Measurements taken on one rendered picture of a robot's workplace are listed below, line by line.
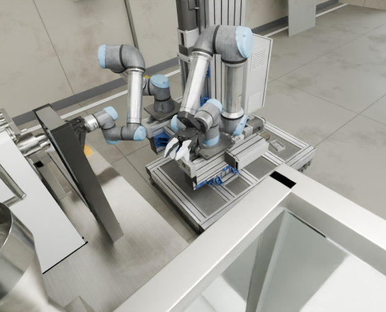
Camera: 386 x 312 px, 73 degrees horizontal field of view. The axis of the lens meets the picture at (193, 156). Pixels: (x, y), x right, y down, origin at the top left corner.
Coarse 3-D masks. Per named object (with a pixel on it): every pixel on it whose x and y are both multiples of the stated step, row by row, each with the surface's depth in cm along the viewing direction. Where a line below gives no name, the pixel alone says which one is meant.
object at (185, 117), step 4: (180, 112) 88; (184, 112) 87; (188, 112) 87; (176, 116) 89; (180, 116) 88; (184, 116) 87; (188, 116) 87; (192, 116) 90; (180, 120) 90; (184, 120) 89; (188, 120) 88; (192, 120) 90; (196, 120) 93; (184, 124) 94; (188, 124) 93; (192, 124) 91; (196, 124) 93; (200, 124) 96; (196, 128) 94
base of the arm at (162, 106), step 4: (156, 100) 176; (160, 100) 174; (164, 100) 174; (168, 100) 176; (172, 100) 180; (156, 104) 177; (160, 104) 176; (164, 104) 176; (168, 104) 177; (172, 104) 179; (156, 108) 179; (160, 108) 178; (164, 108) 177; (168, 108) 178; (172, 108) 180; (156, 112) 181; (160, 112) 178; (164, 112) 178; (168, 112) 179
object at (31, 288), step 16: (0, 224) 42; (0, 240) 43; (32, 272) 38; (16, 288) 35; (32, 288) 39; (0, 304) 34; (16, 304) 37; (32, 304) 41; (48, 304) 48; (80, 304) 60
